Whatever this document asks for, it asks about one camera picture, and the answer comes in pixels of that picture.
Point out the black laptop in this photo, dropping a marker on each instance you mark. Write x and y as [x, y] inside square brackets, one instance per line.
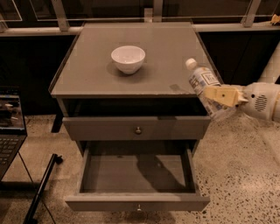
[12, 126]

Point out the metal window railing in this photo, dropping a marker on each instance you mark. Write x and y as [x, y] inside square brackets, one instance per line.
[62, 17]

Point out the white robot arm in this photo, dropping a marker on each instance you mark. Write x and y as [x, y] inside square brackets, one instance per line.
[271, 74]

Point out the grey drawer cabinet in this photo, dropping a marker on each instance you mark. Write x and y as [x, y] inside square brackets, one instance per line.
[89, 84]

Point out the white ceramic bowl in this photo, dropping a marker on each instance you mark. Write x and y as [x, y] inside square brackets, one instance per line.
[128, 58]

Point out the round top drawer knob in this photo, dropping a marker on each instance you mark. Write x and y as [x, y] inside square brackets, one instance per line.
[138, 131]

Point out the black laptop stand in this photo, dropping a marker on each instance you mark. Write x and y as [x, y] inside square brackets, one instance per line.
[39, 190]

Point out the round drawer knob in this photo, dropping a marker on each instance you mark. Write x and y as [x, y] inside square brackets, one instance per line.
[139, 209]
[138, 131]

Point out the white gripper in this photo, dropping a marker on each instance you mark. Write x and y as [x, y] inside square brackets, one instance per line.
[258, 101]

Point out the clear plastic water bottle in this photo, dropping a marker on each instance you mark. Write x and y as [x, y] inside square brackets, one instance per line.
[200, 78]

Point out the grey top drawer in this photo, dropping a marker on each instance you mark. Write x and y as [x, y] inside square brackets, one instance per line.
[109, 128]

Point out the round middle drawer knob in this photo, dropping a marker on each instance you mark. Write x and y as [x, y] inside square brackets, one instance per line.
[139, 209]

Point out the open grey middle drawer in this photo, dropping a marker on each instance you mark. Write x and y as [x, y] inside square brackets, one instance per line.
[118, 175]

